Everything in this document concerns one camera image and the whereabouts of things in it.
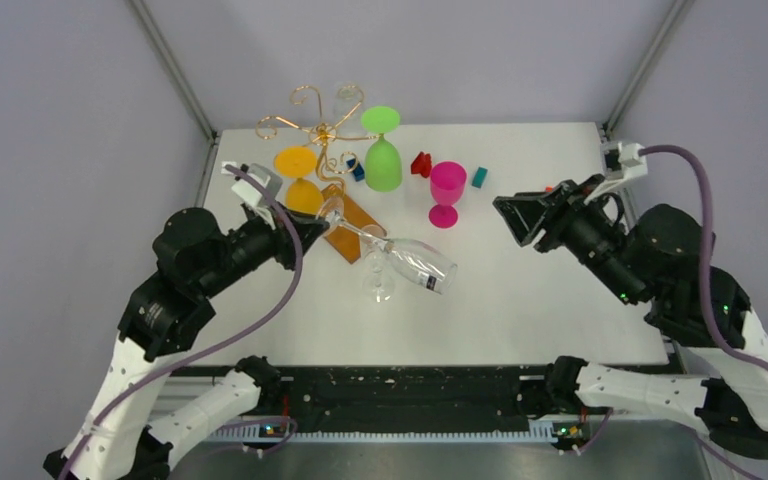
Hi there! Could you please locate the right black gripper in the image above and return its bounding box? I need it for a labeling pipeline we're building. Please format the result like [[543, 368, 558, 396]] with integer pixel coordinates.
[[491, 173, 644, 305]]

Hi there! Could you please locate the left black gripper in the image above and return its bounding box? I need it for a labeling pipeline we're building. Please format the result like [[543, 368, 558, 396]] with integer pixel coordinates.
[[200, 198, 331, 296]]

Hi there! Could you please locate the orange plastic goblet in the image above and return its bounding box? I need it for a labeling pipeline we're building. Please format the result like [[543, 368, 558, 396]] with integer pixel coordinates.
[[273, 146, 324, 215]]

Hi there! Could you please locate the green plastic goblet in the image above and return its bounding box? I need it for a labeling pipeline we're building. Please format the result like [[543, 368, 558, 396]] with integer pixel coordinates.
[[361, 106, 402, 193]]

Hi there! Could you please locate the clear stemmed wine glass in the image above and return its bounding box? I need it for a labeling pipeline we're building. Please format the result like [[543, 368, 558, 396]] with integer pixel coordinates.
[[316, 197, 458, 295]]

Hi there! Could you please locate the clear short wine glass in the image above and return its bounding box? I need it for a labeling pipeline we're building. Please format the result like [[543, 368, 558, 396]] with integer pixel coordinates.
[[333, 82, 366, 127]]

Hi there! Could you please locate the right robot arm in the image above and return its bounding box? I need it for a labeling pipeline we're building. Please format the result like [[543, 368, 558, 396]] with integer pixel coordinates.
[[493, 174, 768, 460]]

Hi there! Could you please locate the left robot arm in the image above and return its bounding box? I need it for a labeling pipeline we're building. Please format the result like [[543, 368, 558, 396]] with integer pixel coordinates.
[[43, 207, 329, 479]]

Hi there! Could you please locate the clear tall flute glass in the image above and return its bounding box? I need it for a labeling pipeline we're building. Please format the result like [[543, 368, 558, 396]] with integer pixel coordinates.
[[359, 236, 395, 303]]

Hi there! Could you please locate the dark blue block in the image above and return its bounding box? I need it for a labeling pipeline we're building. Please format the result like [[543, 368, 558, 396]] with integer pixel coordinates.
[[346, 158, 365, 182]]

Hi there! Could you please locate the teal block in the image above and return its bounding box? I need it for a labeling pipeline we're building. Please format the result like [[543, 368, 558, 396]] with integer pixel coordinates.
[[471, 167, 488, 189]]

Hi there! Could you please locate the pink plastic goblet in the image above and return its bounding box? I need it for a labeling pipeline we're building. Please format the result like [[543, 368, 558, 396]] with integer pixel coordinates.
[[428, 161, 467, 229]]

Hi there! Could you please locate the red block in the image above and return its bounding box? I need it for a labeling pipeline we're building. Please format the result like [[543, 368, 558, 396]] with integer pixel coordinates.
[[410, 152, 433, 178]]

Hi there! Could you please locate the gold wire wine glass rack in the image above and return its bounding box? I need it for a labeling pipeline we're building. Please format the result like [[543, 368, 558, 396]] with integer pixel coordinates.
[[255, 85, 379, 227]]

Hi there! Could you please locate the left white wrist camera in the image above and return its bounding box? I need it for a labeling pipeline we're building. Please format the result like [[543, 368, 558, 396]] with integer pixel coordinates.
[[221, 162, 283, 229]]

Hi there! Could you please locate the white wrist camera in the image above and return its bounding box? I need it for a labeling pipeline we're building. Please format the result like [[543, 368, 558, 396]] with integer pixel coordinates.
[[584, 141, 648, 204], [221, 162, 283, 229]]

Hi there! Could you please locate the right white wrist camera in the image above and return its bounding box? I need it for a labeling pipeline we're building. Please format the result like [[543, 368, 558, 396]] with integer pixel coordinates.
[[584, 141, 648, 204]]

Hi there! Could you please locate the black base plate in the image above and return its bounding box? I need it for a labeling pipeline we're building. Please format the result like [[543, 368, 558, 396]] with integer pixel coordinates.
[[165, 364, 614, 436]]

